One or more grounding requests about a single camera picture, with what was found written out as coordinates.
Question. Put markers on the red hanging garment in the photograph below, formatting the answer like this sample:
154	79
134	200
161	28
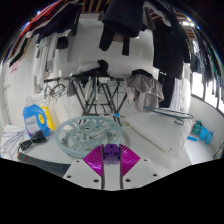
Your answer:
43	15

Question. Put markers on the round pale blue peg hanger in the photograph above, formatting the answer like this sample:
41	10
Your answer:
66	140

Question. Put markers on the black folding drying rack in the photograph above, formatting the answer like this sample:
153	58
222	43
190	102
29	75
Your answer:
90	96

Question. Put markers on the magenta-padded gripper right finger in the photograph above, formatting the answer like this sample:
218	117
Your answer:
130	160

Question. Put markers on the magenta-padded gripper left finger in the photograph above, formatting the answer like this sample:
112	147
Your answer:
93	160

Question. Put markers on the hanging colourful clothes row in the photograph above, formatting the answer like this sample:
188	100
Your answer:
18	43

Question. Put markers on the hanging dark clothes row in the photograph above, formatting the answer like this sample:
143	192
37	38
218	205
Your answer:
170	40

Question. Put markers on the white cloth bundle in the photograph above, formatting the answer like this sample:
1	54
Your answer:
88	66

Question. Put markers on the grey garment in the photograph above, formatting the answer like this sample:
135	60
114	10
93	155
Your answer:
145	91

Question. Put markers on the white pillow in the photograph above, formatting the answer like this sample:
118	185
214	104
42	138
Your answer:
160	131

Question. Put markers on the hanging white clothes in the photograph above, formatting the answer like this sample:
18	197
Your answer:
45	56

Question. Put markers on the blue plastic containers group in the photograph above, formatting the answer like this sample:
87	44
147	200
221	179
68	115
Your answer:
201	133

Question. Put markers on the purple charger block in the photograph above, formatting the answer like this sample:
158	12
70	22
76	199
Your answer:
111	153

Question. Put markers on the blue detergent bottle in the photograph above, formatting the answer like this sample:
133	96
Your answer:
33	120

